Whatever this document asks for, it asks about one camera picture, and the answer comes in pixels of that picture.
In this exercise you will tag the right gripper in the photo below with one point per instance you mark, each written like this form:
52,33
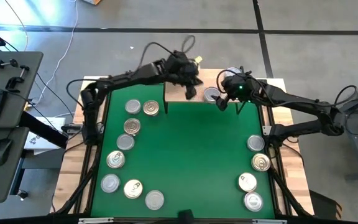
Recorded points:
238,88

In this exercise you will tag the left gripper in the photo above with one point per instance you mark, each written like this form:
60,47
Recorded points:
180,70

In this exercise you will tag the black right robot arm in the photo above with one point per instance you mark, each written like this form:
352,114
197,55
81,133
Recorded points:
291,101

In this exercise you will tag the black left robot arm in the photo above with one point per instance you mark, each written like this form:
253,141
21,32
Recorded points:
126,77

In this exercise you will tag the wooden shelf black metal legs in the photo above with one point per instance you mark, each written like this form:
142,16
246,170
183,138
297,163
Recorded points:
174,93

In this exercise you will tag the small yellow tag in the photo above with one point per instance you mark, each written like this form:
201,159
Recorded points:
198,59

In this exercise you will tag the silver mounting plate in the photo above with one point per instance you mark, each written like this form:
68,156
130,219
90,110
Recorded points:
266,130

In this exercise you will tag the green table mat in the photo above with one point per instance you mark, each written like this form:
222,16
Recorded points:
182,149

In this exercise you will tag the black handheld object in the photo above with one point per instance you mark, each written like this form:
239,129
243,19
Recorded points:
186,214

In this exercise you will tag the orange floor item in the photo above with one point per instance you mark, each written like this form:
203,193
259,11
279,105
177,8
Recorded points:
93,1

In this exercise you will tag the black box hazard stripes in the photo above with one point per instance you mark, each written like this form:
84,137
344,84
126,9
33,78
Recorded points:
322,205

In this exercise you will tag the black diagonal support beam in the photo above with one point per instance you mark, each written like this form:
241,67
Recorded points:
42,130

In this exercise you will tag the white cardboard box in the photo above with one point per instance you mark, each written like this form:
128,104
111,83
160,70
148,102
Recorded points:
39,141

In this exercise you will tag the dark grey desk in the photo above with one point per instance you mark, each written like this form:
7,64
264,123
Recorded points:
17,105

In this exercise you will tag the black computer mouse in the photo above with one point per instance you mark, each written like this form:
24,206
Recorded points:
2,151

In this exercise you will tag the black metal table frame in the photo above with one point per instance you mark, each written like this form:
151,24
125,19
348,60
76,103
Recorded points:
259,81

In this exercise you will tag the silver metal bracket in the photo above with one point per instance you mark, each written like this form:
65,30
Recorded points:
95,220
269,221

